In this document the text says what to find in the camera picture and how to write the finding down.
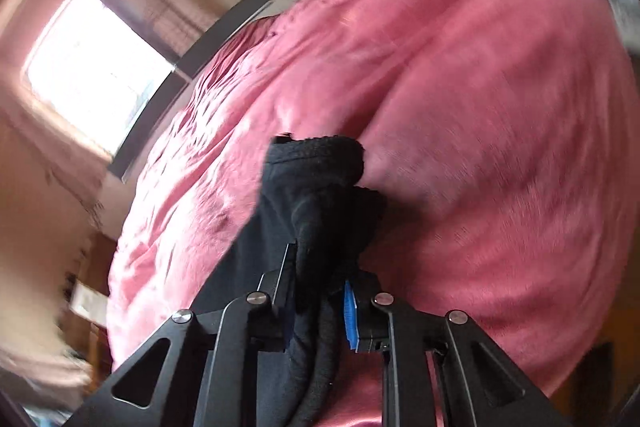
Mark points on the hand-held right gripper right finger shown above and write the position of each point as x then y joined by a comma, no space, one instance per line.
350,314

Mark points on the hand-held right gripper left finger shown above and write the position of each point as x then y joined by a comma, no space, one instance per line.
280,307

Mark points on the black pants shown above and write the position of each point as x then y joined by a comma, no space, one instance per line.
310,187

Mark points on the pink blanket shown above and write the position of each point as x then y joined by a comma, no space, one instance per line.
450,107

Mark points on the white and grey bed headboard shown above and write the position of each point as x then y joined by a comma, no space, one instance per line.
165,102

